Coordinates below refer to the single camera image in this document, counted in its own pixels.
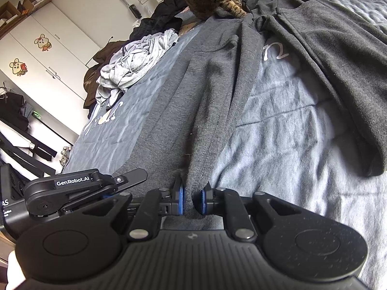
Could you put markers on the black wall-mounted device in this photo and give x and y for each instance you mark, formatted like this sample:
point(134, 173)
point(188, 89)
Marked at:
point(134, 10)

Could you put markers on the dark grey knit garment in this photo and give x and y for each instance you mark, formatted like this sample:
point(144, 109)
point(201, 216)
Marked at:
point(202, 101)

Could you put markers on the white wardrobe with stickers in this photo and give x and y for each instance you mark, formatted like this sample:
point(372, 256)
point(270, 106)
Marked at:
point(46, 56)

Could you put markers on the black jacket pile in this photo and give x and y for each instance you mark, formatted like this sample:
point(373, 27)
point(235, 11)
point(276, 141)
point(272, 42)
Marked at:
point(163, 18)

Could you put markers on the blue-grey quilted bedspread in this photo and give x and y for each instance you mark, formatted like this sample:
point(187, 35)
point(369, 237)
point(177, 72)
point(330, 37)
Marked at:
point(290, 142)

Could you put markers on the light grey crumpled shirt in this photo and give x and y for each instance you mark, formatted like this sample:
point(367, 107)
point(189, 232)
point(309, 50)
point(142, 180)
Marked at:
point(128, 65)

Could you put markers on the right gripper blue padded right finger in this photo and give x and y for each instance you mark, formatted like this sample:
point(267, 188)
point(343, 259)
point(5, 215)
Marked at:
point(228, 204)

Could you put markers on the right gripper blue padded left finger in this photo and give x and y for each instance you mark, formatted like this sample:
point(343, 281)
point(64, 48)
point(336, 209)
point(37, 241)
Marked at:
point(146, 214)

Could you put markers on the brown crumpled garment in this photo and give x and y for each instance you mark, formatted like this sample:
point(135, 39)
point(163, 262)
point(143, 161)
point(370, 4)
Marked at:
point(102, 58)

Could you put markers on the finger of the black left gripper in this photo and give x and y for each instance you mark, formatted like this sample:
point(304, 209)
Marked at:
point(132, 178)

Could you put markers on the cardboard box on wardrobe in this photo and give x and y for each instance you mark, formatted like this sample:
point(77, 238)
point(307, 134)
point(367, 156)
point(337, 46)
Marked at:
point(30, 6)

